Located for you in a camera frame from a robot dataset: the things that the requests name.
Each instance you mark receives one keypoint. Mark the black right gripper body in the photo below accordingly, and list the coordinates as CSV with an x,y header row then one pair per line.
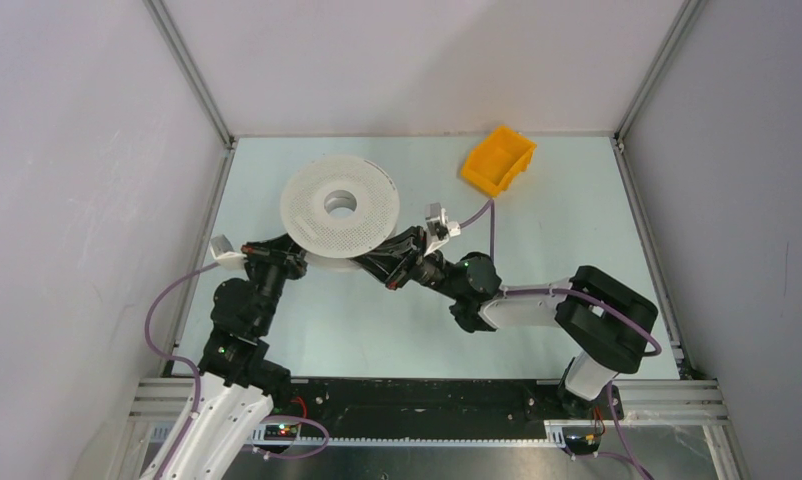
x,y
432,269

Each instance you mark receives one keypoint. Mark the aluminium frame post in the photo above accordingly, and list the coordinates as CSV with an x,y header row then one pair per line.
x,y
680,28
175,42

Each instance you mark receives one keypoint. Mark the white perforated cable spool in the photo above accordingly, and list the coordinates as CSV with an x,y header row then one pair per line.
x,y
339,207

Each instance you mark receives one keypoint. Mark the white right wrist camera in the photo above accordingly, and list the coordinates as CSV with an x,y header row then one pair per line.
x,y
439,229

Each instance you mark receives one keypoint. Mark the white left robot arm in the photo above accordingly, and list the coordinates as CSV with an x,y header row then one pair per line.
x,y
234,385

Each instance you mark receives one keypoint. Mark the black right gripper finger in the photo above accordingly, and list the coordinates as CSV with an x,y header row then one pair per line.
x,y
410,241
386,269

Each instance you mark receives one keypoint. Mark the aluminium frame post left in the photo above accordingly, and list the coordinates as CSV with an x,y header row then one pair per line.
x,y
175,42

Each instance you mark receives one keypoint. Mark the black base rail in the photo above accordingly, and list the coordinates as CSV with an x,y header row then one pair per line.
x,y
431,409

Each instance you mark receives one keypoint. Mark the aluminium frame post right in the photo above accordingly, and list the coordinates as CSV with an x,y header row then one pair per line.
x,y
680,28

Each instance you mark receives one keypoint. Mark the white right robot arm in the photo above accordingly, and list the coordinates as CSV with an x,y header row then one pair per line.
x,y
611,323

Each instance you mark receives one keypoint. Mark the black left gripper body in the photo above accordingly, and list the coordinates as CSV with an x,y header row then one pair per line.
x,y
273,266

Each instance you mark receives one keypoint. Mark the yellow plastic bin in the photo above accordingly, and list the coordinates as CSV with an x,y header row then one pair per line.
x,y
494,163

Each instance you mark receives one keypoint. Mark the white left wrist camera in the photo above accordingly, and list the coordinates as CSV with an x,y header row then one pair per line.
x,y
225,255

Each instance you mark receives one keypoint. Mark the slotted cable duct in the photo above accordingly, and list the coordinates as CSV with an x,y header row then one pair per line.
x,y
262,437

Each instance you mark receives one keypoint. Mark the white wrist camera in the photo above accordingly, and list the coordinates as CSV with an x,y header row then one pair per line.
x,y
439,229
225,255

